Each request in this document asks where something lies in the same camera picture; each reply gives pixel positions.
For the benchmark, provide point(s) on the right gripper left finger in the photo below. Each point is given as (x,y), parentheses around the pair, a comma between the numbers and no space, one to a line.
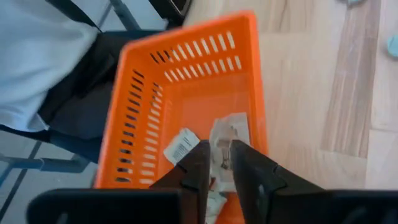
(196,174)

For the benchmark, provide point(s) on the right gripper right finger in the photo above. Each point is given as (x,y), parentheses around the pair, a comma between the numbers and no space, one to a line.
(258,177)

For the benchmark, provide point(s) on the white green Truvia packet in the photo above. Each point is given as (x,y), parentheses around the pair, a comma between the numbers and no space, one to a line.
(215,205)
(182,144)

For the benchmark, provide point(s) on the clear plastic packet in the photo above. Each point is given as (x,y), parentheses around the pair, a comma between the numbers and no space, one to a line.
(231,127)

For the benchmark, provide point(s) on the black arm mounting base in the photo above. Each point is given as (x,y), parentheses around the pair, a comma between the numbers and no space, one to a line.
(172,11)

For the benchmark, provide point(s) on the orange plastic slotted bin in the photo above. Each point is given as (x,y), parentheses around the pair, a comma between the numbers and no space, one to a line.
(192,93)

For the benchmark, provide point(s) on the light blue object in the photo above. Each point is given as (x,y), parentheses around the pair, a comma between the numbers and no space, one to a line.
(393,46)

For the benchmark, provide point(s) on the person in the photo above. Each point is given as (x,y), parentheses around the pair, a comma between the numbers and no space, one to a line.
(37,62)

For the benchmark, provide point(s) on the grey blue chair frame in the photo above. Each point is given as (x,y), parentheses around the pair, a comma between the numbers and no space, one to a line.
(62,163)

